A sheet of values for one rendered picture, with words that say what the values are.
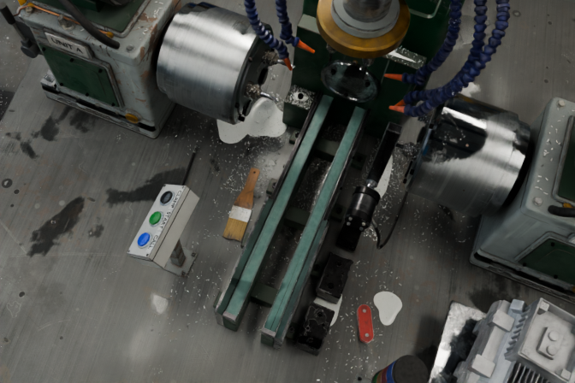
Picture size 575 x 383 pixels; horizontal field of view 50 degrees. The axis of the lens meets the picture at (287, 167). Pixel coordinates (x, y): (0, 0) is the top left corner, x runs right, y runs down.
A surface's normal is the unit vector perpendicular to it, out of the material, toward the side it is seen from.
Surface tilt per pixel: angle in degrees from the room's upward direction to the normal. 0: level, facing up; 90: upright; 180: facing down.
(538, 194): 0
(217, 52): 21
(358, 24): 0
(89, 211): 0
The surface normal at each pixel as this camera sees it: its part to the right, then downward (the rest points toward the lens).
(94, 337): 0.05, -0.44
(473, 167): -0.19, 0.19
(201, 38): -0.04, -0.23
